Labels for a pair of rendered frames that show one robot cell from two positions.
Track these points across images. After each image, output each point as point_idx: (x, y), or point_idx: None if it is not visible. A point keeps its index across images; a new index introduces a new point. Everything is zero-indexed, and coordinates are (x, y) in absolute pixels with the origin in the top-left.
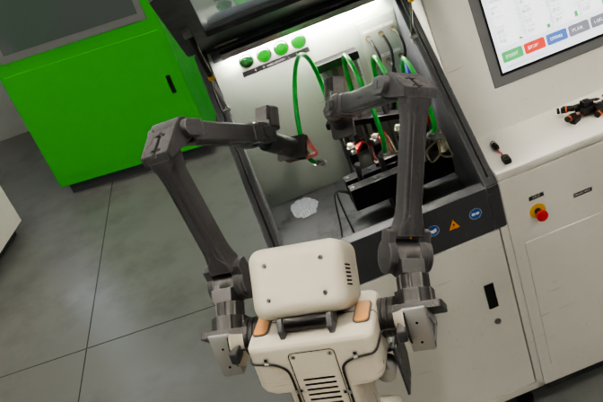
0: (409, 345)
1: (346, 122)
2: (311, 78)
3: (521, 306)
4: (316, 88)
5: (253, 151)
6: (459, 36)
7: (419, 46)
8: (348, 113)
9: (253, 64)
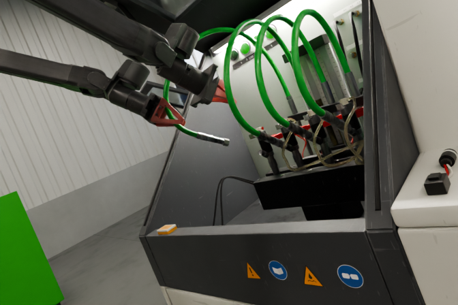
0: None
1: (191, 83)
2: (287, 71)
3: None
4: (292, 82)
5: (248, 137)
6: None
7: (364, 3)
8: (117, 48)
9: (238, 56)
